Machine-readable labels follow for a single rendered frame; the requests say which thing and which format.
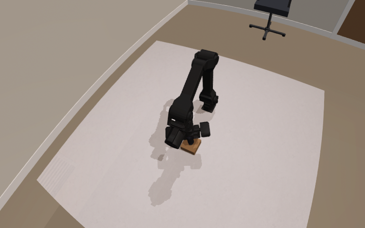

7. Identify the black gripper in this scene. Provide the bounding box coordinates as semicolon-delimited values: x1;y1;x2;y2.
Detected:
165;122;210;140

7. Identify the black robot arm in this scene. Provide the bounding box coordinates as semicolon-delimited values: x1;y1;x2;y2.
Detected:
164;49;219;149

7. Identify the brown square block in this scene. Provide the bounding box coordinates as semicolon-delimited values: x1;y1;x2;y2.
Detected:
180;139;202;155

